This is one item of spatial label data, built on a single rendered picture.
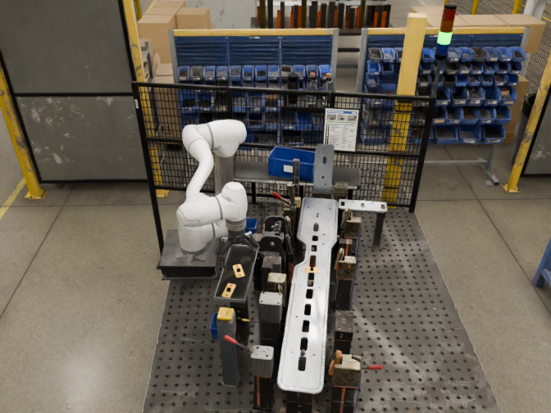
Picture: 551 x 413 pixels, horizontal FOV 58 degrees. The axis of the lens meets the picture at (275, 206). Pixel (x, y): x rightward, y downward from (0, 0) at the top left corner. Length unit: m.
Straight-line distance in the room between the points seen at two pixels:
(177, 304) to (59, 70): 2.55
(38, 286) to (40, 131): 1.48
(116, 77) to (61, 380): 2.45
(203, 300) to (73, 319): 1.36
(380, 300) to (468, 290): 1.38
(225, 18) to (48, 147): 4.99
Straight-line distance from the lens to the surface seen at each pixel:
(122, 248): 4.45
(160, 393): 2.51
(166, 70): 6.03
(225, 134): 2.50
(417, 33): 3.09
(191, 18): 7.06
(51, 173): 5.24
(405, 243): 3.31
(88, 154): 5.00
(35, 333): 3.97
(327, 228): 2.85
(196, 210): 2.00
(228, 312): 2.15
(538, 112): 5.15
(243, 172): 3.29
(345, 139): 3.28
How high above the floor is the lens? 2.73
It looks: 35 degrees down
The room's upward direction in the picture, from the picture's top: straight up
